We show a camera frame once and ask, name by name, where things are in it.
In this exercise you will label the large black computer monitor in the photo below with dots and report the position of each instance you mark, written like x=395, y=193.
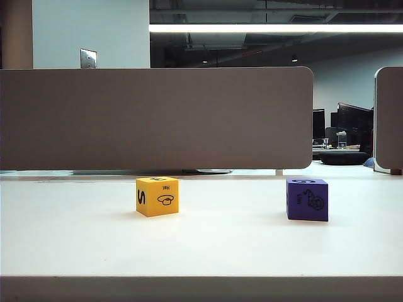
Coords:
x=355, y=122

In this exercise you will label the yellow letter block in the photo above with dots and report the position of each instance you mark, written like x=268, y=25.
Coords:
x=157, y=196

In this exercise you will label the clear water bottle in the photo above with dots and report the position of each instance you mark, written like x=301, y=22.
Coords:
x=341, y=141

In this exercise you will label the white divider support leg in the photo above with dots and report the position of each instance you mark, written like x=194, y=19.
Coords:
x=279, y=172

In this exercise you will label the purple letter block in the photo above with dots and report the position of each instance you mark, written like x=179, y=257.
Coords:
x=307, y=201

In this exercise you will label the blue cloth item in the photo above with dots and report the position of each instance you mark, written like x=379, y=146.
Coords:
x=369, y=162

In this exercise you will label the metal wall switch plate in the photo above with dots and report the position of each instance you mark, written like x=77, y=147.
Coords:
x=88, y=58

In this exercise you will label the narrow grey desk divider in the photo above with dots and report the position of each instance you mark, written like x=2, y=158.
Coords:
x=390, y=119

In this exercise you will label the wide grey desk divider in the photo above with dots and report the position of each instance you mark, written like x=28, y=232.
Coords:
x=157, y=116

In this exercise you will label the long ceiling light strip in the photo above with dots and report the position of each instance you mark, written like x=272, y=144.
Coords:
x=267, y=28

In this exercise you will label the small black computer monitor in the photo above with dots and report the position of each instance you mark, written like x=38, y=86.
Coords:
x=318, y=124

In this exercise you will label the black ceiling spot lamp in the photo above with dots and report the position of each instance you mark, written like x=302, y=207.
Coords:
x=294, y=58

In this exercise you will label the brown divider foot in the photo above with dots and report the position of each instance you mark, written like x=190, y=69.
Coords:
x=395, y=171

